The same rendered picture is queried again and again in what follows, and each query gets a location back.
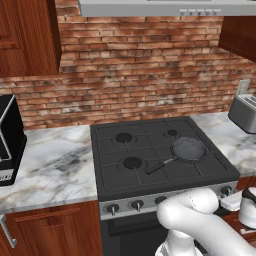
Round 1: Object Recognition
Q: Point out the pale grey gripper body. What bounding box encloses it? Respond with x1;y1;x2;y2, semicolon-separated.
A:
219;191;244;212

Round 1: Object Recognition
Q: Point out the black stove knob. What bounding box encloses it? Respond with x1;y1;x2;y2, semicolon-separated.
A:
154;195;168;206
105;202;120;217
218;185;234;198
130;199;145;213

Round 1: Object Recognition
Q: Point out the dark grey stove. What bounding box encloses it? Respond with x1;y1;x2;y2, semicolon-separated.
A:
89;115;241;256

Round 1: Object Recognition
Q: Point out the dark wood drawer front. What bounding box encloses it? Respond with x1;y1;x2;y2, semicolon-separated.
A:
235;175;256;192

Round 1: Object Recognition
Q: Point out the black frying pan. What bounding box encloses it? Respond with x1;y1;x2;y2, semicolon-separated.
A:
144;136;209;176

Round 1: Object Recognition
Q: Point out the silver toaster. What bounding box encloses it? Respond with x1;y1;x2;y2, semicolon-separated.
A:
227;93;256;135

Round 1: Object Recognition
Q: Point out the black oven door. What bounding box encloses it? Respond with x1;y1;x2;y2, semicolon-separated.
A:
100;211;174;256

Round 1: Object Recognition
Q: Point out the dark wood cupboard door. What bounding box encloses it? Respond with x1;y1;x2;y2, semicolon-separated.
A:
4;199;104;256

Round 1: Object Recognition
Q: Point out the grey range hood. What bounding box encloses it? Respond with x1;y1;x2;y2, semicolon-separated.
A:
78;0;256;18

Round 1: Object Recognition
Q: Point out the black coffee machine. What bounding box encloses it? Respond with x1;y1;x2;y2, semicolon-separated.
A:
0;93;28;187

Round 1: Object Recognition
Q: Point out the grey wall socket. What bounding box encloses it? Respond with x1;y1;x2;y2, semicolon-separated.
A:
236;78;251;96

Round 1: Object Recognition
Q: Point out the dark wood wall cupboard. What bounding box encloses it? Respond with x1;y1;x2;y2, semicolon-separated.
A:
0;0;62;78
217;15;256;63

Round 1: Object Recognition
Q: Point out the silver cupboard handle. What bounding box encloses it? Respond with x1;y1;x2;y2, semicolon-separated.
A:
0;214;18;250

